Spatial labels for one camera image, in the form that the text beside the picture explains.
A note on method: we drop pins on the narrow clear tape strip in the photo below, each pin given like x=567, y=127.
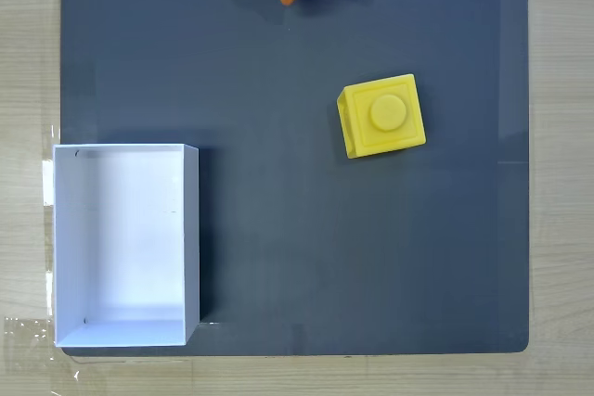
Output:
x=47, y=182

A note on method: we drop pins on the yellow toy building block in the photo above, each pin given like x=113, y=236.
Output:
x=385, y=113

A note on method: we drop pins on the dark grey table mat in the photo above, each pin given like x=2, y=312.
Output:
x=325, y=238

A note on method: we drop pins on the white open cardboard box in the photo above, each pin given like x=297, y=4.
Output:
x=125, y=247

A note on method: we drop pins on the wide clear tape patch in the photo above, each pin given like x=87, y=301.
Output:
x=25, y=335

